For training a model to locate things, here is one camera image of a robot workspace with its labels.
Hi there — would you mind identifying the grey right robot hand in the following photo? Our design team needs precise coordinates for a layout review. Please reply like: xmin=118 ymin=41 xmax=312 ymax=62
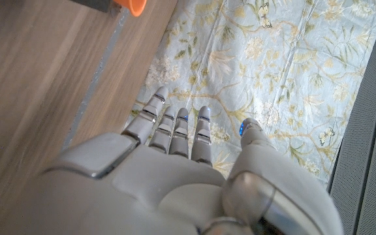
xmin=0 ymin=86 xmax=345 ymax=235

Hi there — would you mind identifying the long grey tape strip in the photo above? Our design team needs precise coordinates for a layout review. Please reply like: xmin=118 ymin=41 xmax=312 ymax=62
xmin=62 ymin=8 xmax=130 ymax=151

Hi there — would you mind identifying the black block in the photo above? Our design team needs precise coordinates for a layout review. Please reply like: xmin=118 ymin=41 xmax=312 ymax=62
xmin=70 ymin=0 xmax=114 ymax=13

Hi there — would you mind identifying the floral backdrop cloth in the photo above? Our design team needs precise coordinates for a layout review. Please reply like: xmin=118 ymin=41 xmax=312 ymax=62
xmin=124 ymin=0 xmax=376 ymax=190

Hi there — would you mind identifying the small orange cup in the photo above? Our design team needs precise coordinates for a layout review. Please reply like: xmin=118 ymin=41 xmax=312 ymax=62
xmin=112 ymin=0 xmax=148 ymax=18

